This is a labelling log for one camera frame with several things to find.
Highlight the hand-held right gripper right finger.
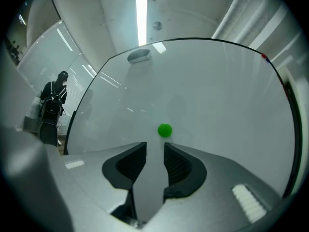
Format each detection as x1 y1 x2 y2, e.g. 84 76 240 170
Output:
144 142 282 232

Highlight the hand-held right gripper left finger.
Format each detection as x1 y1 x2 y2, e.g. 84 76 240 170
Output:
51 142 148 232

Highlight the green round magnet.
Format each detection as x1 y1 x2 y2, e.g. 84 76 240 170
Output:
157 123 173 138

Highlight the whiteboard on black stand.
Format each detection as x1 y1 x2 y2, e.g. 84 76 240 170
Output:
63 37 304 199

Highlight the black board eraser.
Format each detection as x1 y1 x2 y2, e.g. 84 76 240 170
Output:
127 48 153 64

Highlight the long ceiling light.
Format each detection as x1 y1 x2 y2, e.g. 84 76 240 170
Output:
136 0 149 46

